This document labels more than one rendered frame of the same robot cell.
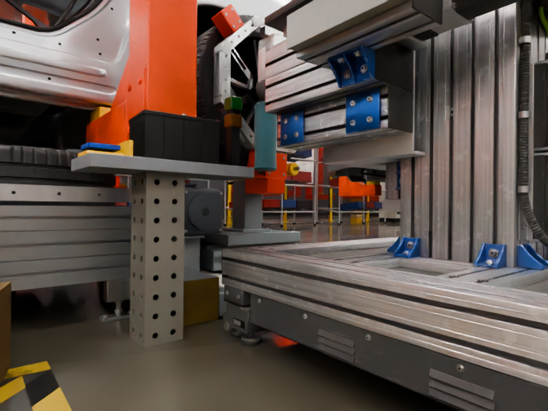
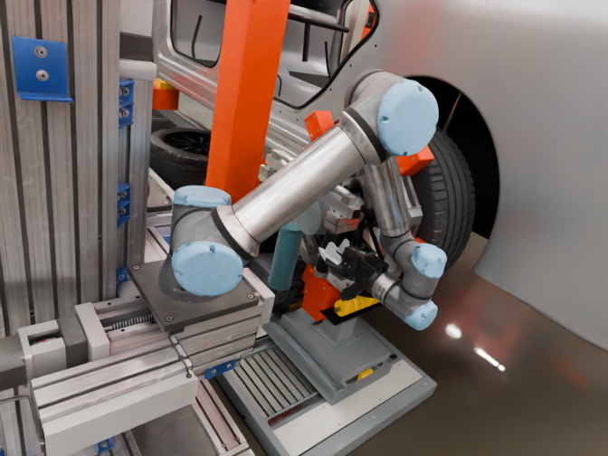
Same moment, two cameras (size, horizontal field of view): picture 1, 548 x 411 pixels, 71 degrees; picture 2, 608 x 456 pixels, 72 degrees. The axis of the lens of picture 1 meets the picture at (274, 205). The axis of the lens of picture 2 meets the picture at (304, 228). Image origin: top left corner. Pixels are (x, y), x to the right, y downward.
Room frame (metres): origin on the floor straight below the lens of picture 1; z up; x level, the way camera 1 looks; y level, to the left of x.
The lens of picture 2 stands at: (1.40, -1.30, 1.40)
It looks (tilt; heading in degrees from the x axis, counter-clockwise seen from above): 26 degrees down; 85
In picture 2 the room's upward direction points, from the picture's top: 14 degrees clockwise
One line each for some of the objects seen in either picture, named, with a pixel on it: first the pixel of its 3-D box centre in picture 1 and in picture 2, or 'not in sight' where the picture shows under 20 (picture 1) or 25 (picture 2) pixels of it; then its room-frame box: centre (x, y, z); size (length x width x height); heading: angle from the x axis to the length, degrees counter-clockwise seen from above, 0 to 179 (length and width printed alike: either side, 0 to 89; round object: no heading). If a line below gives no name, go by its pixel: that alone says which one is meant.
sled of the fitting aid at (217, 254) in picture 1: (240, 251); (326, 343); (1.76, 0.15, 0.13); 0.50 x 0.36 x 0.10; 130
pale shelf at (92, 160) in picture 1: (169, 169); not in sight; (1.00, 0.28, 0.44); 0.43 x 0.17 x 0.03; 130
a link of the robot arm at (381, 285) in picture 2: not in sight; (384, 288); (1.72, -0.44, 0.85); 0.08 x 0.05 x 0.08; 40
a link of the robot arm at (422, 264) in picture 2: not in sight; (420, 266); (1.76, -0.48, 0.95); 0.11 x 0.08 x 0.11; 107
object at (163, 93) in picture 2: not in sight; (143, 83); (0.24, 2.06, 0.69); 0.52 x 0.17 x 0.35; 40
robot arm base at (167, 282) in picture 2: not in sight; (194, 264); (1.26, -0.51, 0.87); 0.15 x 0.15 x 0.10
